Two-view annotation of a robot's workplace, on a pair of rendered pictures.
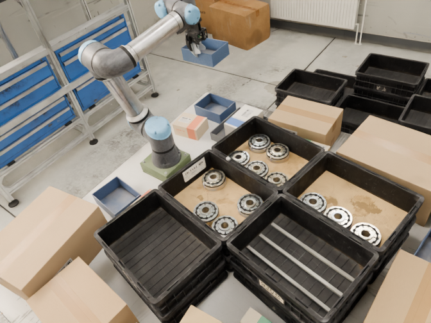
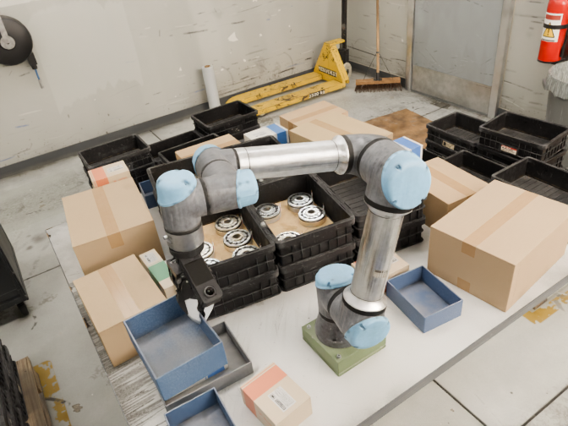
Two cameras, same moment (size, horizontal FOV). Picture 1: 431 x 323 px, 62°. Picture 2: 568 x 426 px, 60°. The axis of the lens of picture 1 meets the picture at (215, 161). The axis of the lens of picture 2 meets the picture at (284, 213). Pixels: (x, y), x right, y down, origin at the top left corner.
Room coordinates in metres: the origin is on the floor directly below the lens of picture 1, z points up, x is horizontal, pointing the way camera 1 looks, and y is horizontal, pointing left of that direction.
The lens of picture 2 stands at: (2.41, 0.43, 1.92)
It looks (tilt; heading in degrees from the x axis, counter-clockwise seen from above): 34 degrees down; 197
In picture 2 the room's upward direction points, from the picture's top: 7 degrees counter-clockwise
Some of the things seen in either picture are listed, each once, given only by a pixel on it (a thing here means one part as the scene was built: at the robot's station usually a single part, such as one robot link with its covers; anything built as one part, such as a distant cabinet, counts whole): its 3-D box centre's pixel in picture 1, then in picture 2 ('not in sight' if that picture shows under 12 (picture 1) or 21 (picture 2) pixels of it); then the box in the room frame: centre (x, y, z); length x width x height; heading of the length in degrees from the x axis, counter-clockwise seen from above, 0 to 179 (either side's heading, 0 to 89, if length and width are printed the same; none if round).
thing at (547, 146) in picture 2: not in sight; (517, 162); (-0.42, 1.05, 0.37); 0.42 x 0.34 x 0.46; 46
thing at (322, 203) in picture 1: (312, 202); not in sight; (0.85, -0.34, 0.86); 0.10 x 0.10 x 0.01
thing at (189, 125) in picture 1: (190, 125); (275, 400); (1.63, 0.10, 0.74); 0.16 x 0.12 x 0.07; 53
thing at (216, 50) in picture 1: (205, 50); (174, 341); (1.77, -0.06, 1.10); 0.20 x 0.15 x 0.07; 47
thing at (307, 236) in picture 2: (215, 191); (294, 205); (0.95, 0.02, 0.92); 0.40 x 0.30 x 0.02; 36
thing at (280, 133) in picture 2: not in sight; (266, 139); (0.17, -0.31, 0.80); 0.20 x 0.12 x 0.09; 135
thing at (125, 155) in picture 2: not in sight; (123, 179); (-0.08, -1.42, 0.37); 0.40 x 0.30 x 0.45; 136
